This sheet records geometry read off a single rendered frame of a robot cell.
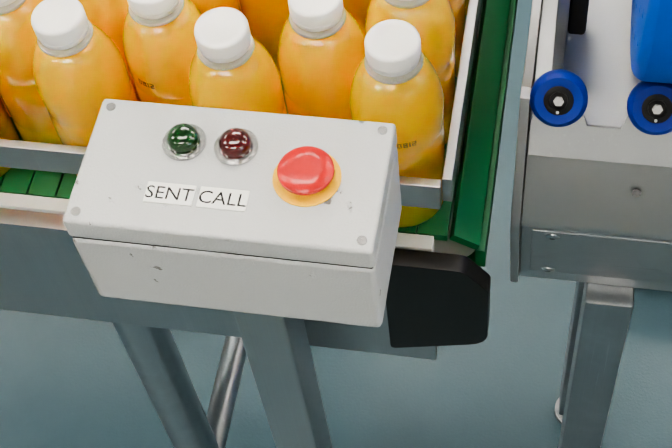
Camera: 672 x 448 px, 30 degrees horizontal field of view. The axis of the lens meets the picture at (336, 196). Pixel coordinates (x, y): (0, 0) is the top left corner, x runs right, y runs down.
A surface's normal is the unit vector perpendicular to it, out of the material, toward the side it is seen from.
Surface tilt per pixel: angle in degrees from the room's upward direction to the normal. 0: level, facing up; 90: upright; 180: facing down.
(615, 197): 70
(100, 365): 0
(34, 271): 90
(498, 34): 30
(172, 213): 0
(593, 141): 52
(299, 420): 90
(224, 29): 0
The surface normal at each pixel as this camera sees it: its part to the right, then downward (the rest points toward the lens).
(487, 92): 0.42, -0.44
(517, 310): -0.08, -0.55
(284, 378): -0.17, 0.83
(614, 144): -0.18, 0.31
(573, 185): -0.18, 0.59
